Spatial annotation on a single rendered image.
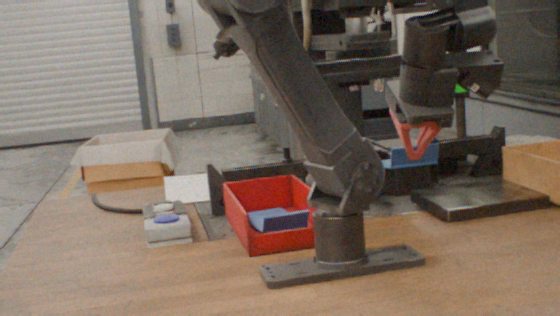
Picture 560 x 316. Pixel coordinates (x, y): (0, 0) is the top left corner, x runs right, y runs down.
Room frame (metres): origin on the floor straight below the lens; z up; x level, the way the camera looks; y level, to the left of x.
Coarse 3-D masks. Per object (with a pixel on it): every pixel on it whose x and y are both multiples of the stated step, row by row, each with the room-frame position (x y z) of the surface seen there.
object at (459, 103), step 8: (456, 96) 1.54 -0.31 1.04; (464, 96) 1.53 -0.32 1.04; (456, 104) 1.55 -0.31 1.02; (464, 104) 1.55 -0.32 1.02; (456, 112) 1.55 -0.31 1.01; (464, 112) 1.55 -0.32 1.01; (456, 120) 1.55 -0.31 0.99; (464, 120) 1.54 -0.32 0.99; (456, 128) 1.55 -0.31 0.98; (464, 128) 1.54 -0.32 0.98; (464, 136) 1.54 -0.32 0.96; (464, 160) 1.54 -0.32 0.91; (472, 160) 1.55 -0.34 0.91
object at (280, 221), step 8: (256, 216) 1.21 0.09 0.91; (272, 216) 1.10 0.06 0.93; (280, 216) 1.10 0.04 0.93; (288, 216) 1.11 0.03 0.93; (296, 216) 1.12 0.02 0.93; (304, 216) 1.12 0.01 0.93; (256, 224) 1.16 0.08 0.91; (264, 224) 1.10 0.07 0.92; (272, 224) 1.11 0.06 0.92; (280, 224) 1.11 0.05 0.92; (288, 224) 1.12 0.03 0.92; (296, 224) 1.12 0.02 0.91; (304, 224) 1.13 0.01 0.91; (264, 232) 1.11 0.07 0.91
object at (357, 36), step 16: (352, 16) 1.33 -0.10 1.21; (368, 16) 1.35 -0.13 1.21; (352, 32) 1.34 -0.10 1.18; (368, 32) 1.37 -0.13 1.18; (384, 32) 1.30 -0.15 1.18; (320, 48) 1.45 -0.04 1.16; (336, 48) 1.34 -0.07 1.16; (352, 48) 1.29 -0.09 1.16; (368, 48) 1.29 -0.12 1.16; (384, 48) 1.33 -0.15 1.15; (320, 64) 1.29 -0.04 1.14; (336, 64) 1.29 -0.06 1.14; (352, 64) 1.30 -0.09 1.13; (368, 64) 1.30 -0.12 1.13; (384, 64) 1.31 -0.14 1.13; (400, 64) 1.32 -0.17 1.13; (336, 80) 1.29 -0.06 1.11; (352, 80) 1.30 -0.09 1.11; (368, 80) 1.34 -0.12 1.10
